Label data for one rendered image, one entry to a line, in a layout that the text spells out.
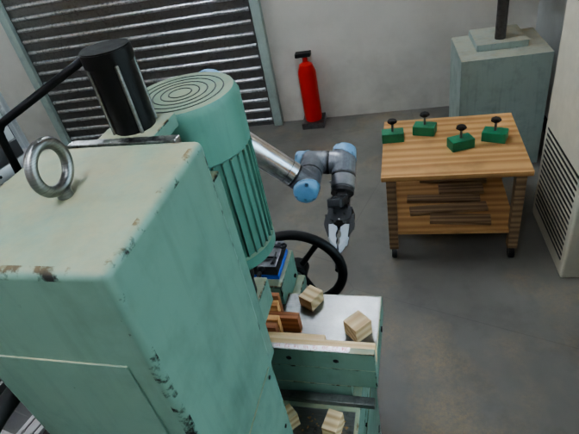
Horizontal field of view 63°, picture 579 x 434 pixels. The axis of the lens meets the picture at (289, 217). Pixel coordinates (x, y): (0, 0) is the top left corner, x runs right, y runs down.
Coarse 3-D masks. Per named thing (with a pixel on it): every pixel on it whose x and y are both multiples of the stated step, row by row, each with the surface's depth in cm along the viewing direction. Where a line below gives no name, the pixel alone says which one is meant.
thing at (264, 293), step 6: (258, 282) 99; (264, 282) 98; (258, 288) 97; (264, 288) 98; (270, 288) 101; (258, 294) 96; (264, 294) 97; (270, 294) 101; (258, 300) 95; (264, 300) 97; (270, 300) 101; (264, 306) 97; (270, 306) 101; (264, 312) 97; (264, 318) 97
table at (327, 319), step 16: (304, 288) 126; (288, 304) 116; (320, 304) 114; (336, 304) 113; (352, 304) 112; (368, 304) 111; (304, 320) 111; (320, 320) 110; (336, 320) 109; (336, 336) 105; (368, 336) 104; (288, 368) 102; (304, 368) 101; (320, 368) 100; (336, 384) 102; (352, 384) 101; (368, 384) 100
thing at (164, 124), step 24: (96, 48) 54; (120, 48) 53; (96, 72) 54; (120, 72) 54; (96, 96) 56; (120, 96) 55; (144, 96) 57; (120, 120) 57; (144, 120) 58; (168, 120) 60
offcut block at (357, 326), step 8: (360, 312) 104; (344, 320) 103; (352, 320) 103; (360, 320) 102; (368, 320) 102; (352, 328) 101; (360, 328) 101; (368, 328) 103; (352, 336) 103; (360, 336) 102
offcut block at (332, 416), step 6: (330, 414) 97; (336, 414) 97; (342, 414) 97; (324, 420) 96; (330, 420) 96; (336, 420) 96; (342, 420) 98; (324, 426) 95; (330, 426) 95; (336, 426) 95; (342, 426) 98; (324, 432) 96; (330, 432) 95; (336, 432) 95
